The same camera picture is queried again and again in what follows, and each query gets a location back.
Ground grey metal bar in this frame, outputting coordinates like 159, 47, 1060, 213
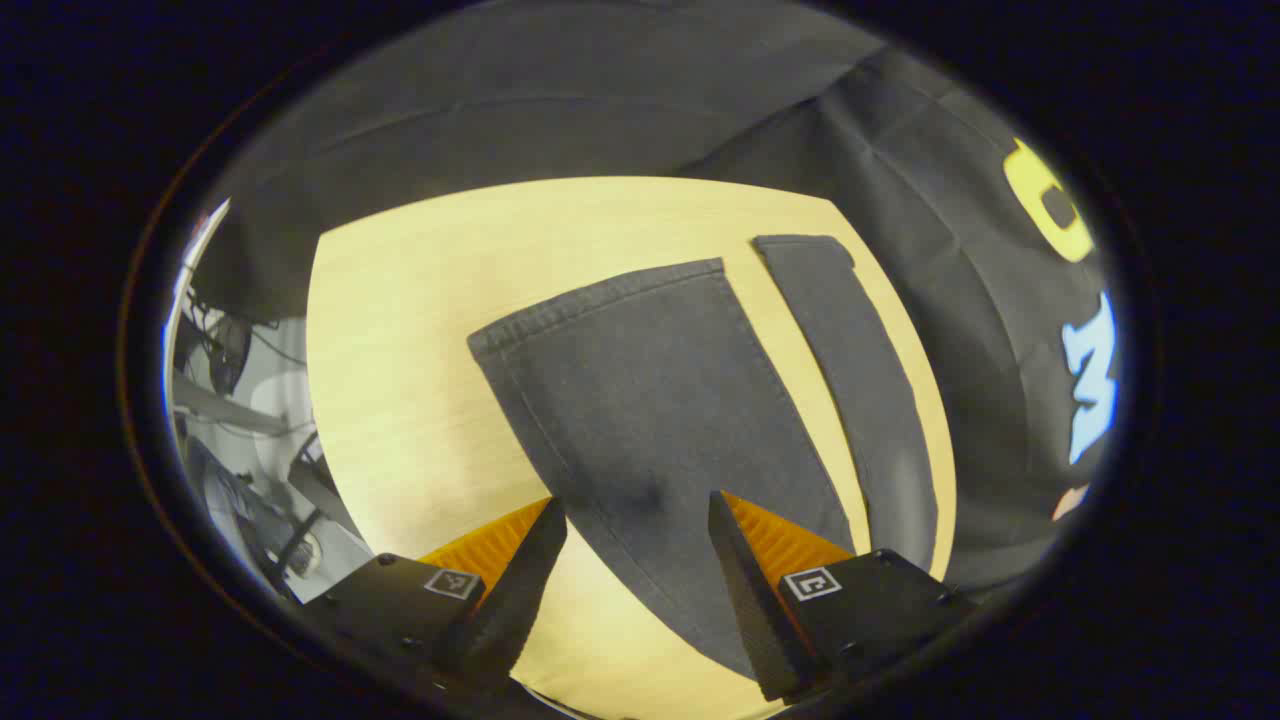
172, 375, 293, 437

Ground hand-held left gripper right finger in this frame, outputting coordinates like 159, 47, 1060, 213
708, 490, 976, 703

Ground black cable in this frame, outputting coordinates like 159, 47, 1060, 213
250, 325, 307, 367

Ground dark round device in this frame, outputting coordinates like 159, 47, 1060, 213
203, 313, 253, 397

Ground dark grey jeans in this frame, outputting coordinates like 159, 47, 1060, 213
467, 234, 941, 681

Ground black backdrop cloth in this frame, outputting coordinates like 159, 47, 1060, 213
190, 0, 1123, 601

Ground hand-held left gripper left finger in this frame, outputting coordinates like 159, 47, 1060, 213
300, 497, 568, 691

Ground black chair base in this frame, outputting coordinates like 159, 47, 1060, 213
262, 432, 369, 601

